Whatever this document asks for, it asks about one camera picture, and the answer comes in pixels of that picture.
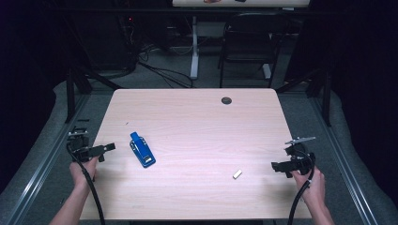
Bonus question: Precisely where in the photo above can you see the aluminium rail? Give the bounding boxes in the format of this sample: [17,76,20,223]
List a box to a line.
[0,93,92,225]
[309,93,379,225]

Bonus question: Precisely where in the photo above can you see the long white desk leg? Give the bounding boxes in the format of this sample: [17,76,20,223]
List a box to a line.
[190,15,200,81]

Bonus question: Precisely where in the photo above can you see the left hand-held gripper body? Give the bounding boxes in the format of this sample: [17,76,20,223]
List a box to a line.
[66,126,96,163]

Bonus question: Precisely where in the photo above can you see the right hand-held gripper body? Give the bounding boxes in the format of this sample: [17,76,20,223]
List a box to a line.
[283,136,317,176]

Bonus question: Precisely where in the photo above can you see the dark cabinet with red light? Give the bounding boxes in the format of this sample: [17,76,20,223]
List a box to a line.
[69,12,139,71]

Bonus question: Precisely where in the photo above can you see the hand-held gripper black cable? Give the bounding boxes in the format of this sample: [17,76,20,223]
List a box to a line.
[65,142,107,225]
[286,149,316,225]

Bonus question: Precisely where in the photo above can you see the right hand-held gripper black cable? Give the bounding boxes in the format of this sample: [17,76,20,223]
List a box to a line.
[286,149,316,225]

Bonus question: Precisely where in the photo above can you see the left hand-held gripper black cable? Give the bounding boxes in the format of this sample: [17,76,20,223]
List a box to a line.
[65,142,107,225]

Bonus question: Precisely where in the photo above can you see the person's left hand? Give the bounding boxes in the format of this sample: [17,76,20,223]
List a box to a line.
[69,155,100,191]

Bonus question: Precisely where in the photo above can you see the black floor cables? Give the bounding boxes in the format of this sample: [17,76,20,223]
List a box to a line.
[137,43,195,89]

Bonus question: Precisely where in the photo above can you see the blue stapler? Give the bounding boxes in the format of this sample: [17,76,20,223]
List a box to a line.
[129,130,157,169]

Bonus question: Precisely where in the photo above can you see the person's right hand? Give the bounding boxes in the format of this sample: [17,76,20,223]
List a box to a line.
[290,165,327,209]

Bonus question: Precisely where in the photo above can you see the black chair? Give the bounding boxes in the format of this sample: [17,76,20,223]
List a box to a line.
[218,12,292,89]

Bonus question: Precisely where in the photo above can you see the black metal stand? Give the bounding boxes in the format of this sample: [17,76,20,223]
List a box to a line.
[275,67,332,128]
[65,65,123,124]

